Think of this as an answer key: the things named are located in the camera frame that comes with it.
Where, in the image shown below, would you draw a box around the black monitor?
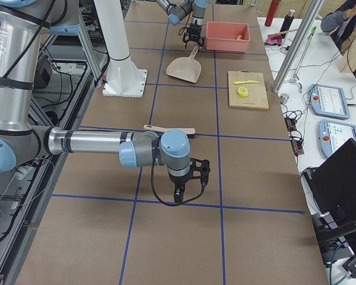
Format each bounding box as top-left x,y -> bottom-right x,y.
308,137 -> 356,247

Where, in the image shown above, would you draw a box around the near teach pendant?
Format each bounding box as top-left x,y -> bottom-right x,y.
319,119 -> 356,158

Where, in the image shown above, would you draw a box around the pink cloth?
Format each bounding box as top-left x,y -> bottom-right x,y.
265,34 -> 284,46

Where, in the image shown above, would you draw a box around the lemon slices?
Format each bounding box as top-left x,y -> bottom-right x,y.
237,87 -> 249,97

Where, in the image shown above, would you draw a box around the black bottle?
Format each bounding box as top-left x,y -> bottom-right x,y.
279,9 -> 295,33

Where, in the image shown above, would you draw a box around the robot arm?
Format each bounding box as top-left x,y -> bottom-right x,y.
155,0 -> 208,48
0,1 -> 210,206

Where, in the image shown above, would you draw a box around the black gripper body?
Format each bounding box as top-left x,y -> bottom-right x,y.
169,159 -> 211,204
182,24 -> 204,49

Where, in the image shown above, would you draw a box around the red bottle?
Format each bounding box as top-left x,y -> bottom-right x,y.
264,0 -> 281,27

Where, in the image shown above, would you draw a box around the beige hand brush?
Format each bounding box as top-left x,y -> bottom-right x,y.
143,124 -> 197,140

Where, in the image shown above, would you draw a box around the teach pendant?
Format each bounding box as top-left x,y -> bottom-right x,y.
319,119 -> 356,158
309,84 -> 350,120

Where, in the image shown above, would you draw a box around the bamboo cutting board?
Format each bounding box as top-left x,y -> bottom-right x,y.
228,71 -> 269,110

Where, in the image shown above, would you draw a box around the metal reacher grabber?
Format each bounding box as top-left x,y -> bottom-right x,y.
289,26 -> 317,93

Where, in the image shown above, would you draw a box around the beige dustpan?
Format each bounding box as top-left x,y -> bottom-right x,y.
166,46 -> 202,83

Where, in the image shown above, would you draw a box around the aluminium frame post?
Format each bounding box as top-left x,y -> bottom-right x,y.
272,0 -> 324,93

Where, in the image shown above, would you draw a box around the far teach pendant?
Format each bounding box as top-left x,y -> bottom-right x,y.
309,84 -> 350,120

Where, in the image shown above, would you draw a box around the yellow plastic knife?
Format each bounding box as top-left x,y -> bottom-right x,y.
233,80 -> 260,85

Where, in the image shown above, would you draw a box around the seated person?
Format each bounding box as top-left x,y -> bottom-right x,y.
320,0 -> 356,54

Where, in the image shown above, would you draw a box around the pink plastic bin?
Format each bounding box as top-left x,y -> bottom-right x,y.
205,21 -> 250,52

